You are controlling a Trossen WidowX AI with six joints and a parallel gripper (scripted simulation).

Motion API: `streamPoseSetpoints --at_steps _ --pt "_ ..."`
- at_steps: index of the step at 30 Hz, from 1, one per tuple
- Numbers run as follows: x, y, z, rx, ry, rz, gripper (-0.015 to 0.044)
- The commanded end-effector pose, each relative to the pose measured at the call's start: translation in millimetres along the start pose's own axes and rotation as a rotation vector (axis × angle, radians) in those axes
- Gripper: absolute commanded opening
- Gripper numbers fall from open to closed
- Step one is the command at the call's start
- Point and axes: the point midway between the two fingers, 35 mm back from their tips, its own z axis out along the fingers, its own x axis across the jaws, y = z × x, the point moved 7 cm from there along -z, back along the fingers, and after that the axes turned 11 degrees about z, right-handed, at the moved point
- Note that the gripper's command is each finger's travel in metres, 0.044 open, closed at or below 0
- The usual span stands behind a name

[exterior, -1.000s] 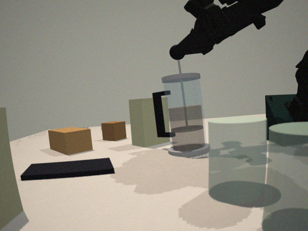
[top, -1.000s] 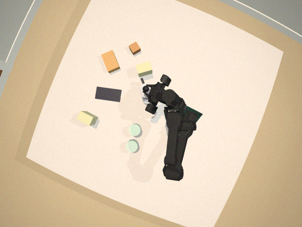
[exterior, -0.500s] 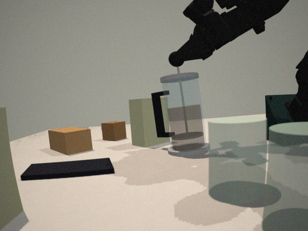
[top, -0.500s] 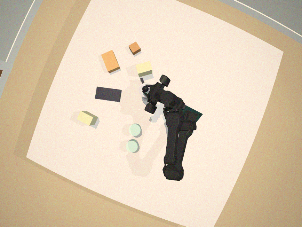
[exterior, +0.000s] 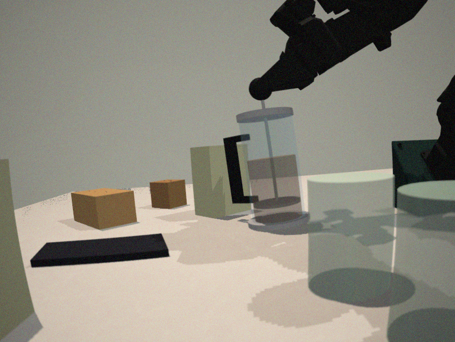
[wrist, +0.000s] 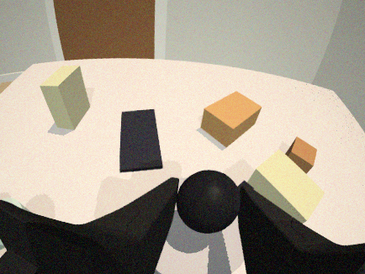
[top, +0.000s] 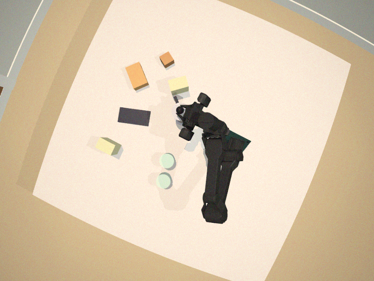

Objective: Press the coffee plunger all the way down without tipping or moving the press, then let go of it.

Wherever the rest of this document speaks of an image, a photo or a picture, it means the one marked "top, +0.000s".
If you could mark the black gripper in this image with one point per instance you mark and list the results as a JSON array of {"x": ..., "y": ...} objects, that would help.
[{"x": 204, "y": 101}]

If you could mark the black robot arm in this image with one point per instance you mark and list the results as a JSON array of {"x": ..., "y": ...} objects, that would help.
[{"x": 223, "y": 158}]

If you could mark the glass french press with black handle and plunger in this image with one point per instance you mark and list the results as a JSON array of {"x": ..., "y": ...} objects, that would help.
[{"x": 178, "y": 109}]

